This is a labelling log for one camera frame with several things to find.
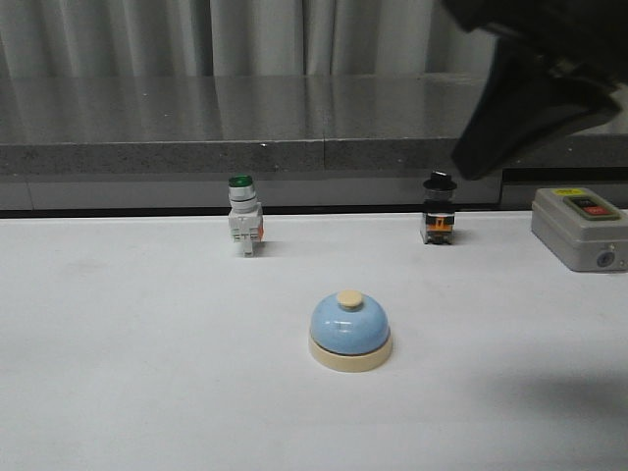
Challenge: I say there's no blue call bell cream base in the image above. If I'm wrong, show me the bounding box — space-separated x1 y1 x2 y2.
308 289 393 373

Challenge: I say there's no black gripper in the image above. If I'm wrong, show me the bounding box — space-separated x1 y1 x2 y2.
443 1 627 180

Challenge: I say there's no grey granite counter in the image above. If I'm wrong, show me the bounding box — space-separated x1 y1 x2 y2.
0 68 628 213

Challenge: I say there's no grey on off switch box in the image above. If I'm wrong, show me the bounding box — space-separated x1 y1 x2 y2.
531 187 627 273

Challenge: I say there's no green push button switch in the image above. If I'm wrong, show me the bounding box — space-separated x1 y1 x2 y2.
228 175 264 256

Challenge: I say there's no grey curtain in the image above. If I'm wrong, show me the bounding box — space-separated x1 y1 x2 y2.
1 1 495 79

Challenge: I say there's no black rotary selector switch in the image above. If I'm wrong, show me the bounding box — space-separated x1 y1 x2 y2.
420 171 457 244

